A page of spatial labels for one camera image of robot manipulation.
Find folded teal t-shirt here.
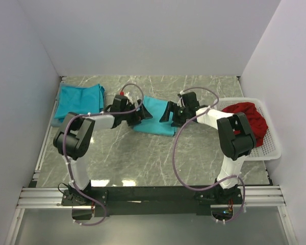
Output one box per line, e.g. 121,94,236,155
54,83,106,120

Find black base beam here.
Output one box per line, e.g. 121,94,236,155
61,186,243,221

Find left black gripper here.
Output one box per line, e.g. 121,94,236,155
121,100,152,127

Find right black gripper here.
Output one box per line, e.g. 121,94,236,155
159,102,189,128

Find folded grey t-shirt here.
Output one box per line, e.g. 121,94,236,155
50,81,108,128

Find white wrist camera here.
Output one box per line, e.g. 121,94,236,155
177,97,184,107
119,91,133,103

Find turquoise t-shirt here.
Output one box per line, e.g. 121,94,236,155
133,95,177,136

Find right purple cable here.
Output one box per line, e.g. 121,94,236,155
172,87,245,223

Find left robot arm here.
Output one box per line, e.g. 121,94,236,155
53,93,153,205

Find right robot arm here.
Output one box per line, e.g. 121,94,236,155
160,92,256,204

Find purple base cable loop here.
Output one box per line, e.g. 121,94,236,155
72,199,110,227

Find red t-shirt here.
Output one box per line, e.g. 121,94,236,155
222,102,268,147

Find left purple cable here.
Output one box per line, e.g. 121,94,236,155
62,83,145,227

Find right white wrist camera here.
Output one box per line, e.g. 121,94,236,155
177,97,184,107

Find white plastic basket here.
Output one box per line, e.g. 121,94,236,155
214,97,281,161

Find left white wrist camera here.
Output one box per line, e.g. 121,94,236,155
119,91,133,103

